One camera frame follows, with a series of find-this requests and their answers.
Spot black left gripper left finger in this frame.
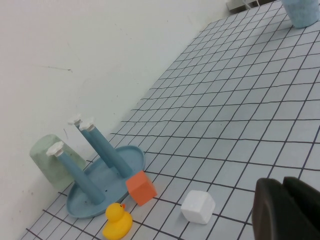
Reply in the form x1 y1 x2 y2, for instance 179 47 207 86
251 177 320 240

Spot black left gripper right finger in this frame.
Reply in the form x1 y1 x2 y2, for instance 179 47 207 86
282 175 320 237

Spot pale green plastic cup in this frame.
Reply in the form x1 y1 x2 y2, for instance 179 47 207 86
29 134 87 191

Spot blue cup stand white caps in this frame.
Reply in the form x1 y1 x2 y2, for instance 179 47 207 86
46 113 147 221

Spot light blue cup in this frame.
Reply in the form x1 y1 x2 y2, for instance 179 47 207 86
280 0 320 29

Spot white foam cube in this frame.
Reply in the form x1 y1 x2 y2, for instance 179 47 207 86
180 189 217 225

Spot white black-grid tablecloth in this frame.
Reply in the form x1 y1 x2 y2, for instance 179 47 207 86
19 0 320 240

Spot orange foam cube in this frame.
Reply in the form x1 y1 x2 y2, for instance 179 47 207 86
125 170 159 207

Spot yellow rubber duck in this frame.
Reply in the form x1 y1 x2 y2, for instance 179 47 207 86
102 202 134 240

